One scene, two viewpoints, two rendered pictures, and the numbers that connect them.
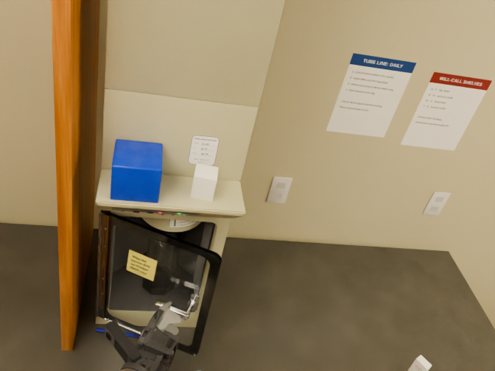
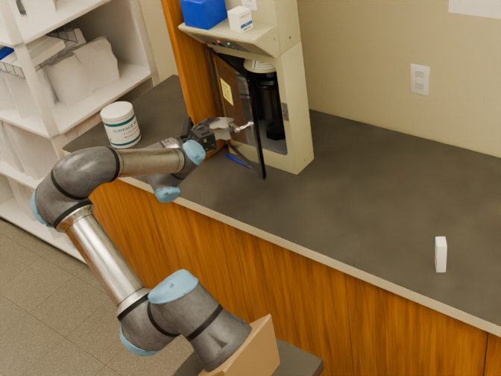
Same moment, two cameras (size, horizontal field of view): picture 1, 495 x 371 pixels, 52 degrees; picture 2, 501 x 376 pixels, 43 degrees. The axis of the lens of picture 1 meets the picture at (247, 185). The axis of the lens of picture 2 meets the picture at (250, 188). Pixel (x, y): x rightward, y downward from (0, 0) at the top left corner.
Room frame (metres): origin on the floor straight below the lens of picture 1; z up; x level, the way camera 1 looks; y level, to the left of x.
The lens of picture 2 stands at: (-0.09, -1.51, 2.30)
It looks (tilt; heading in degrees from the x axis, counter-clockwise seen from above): 37 degrees down; 61
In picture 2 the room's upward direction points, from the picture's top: 11 degrees counter-clockwise
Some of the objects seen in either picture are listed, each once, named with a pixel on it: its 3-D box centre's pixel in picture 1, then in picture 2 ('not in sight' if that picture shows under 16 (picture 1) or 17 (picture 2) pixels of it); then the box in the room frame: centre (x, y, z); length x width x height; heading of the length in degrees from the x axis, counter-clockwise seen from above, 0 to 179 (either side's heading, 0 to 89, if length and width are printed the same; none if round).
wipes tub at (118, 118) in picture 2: not in sight; (121, 124); (0.63, 0.74, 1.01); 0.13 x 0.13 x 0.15
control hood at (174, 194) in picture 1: (170, 207); (228, 40); (0.87, 0.16, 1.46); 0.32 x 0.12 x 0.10; 106
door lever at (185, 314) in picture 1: (175, 305); (237, 123); (0.81, 0.10, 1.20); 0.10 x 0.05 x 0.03; 82
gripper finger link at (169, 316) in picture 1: (169, 316); (223, 124); (0.76, 0.10, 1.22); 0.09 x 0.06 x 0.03; 171
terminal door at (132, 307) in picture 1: (154, 289); (236, 114); (0.85, 0.16, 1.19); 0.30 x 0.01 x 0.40; 81
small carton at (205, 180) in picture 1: (204, 182); (240, 19); (0.88, 0.09, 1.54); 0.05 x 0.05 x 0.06; 7
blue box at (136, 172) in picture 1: (136, 171); (203, 8); (0.84, 0.24, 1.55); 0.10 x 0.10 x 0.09; 16
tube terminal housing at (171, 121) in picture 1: (164, 200); (268, 54); (1.04, 0.21, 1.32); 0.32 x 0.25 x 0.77; 106
